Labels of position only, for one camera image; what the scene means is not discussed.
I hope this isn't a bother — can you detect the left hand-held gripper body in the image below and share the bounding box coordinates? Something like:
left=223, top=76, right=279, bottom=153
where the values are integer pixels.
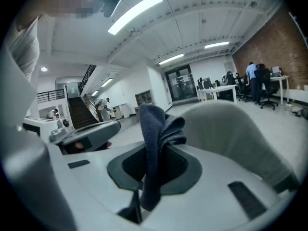
left=49, top=120, right=122, bottom=155

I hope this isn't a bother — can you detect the black head-worn camera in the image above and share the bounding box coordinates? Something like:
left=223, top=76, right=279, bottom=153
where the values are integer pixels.
left=99, top=0, right=124, bottom=18

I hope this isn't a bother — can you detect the black glass double door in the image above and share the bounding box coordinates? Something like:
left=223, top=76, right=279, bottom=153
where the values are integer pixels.
left=164, top=64, right=198, bottom=103

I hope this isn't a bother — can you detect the white low cabinet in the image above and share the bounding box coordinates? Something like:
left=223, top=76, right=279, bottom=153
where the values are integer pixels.
left=112, top=103, right=132, bottom=120

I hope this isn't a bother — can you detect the dark wooden staircase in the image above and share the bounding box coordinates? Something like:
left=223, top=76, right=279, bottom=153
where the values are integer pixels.
left=67, top=96, right=100, bottom=130

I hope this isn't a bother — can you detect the long ceiling light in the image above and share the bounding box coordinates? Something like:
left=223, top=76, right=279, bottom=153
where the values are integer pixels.
left=204, top=41, right=230, bottom=50
left=107, top=0, right=164, bottom=35
left=101, top=77, right=114, bottom=88
left=158, top=53, right=185, bottom=65

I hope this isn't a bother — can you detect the black computer monitor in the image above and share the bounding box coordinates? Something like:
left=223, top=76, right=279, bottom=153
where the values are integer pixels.
left=197, top=77, right=213, bottom=90

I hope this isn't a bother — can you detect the dark bag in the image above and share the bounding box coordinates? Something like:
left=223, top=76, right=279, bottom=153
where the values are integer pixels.
left=290, top=106, right=308, bottom=120

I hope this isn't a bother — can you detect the black balcony railing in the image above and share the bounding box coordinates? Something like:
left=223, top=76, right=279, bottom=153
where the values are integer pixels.
left=37, top=88, right=65, bottom=104

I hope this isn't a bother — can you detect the black office chair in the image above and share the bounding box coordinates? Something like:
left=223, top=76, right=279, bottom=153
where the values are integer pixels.
left=225, top=71, right=237, bottom=86
left=237, top=73, right=252, bottom=103
left=258, top=69, right=280, bottom=111

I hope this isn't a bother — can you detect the grey wall shelf unit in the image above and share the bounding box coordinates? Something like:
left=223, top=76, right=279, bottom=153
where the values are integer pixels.
left=134, top=89, right=154, bottom=106

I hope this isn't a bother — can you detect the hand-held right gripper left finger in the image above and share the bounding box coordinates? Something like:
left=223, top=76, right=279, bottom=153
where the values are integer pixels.
left=107, top=143, right=148, bottom=192

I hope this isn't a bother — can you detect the person's white shirt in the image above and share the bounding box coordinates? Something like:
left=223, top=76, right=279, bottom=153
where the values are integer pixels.
left=8, top=15, right=40, bottom=83

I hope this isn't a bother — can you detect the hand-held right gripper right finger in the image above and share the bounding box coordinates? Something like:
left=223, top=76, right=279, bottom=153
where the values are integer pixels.
left=159, top=144, right=203, bottom=195

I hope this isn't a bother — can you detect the dark blue-grey cloth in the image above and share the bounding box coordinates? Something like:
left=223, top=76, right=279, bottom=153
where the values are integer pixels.
left=138, top=103, right=187, bottom=212

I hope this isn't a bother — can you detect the white office table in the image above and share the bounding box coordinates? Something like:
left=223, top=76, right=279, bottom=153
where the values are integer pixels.
left=269, top=75, right=290, bottom=106
left=196, top=84, right=238, bottom=103

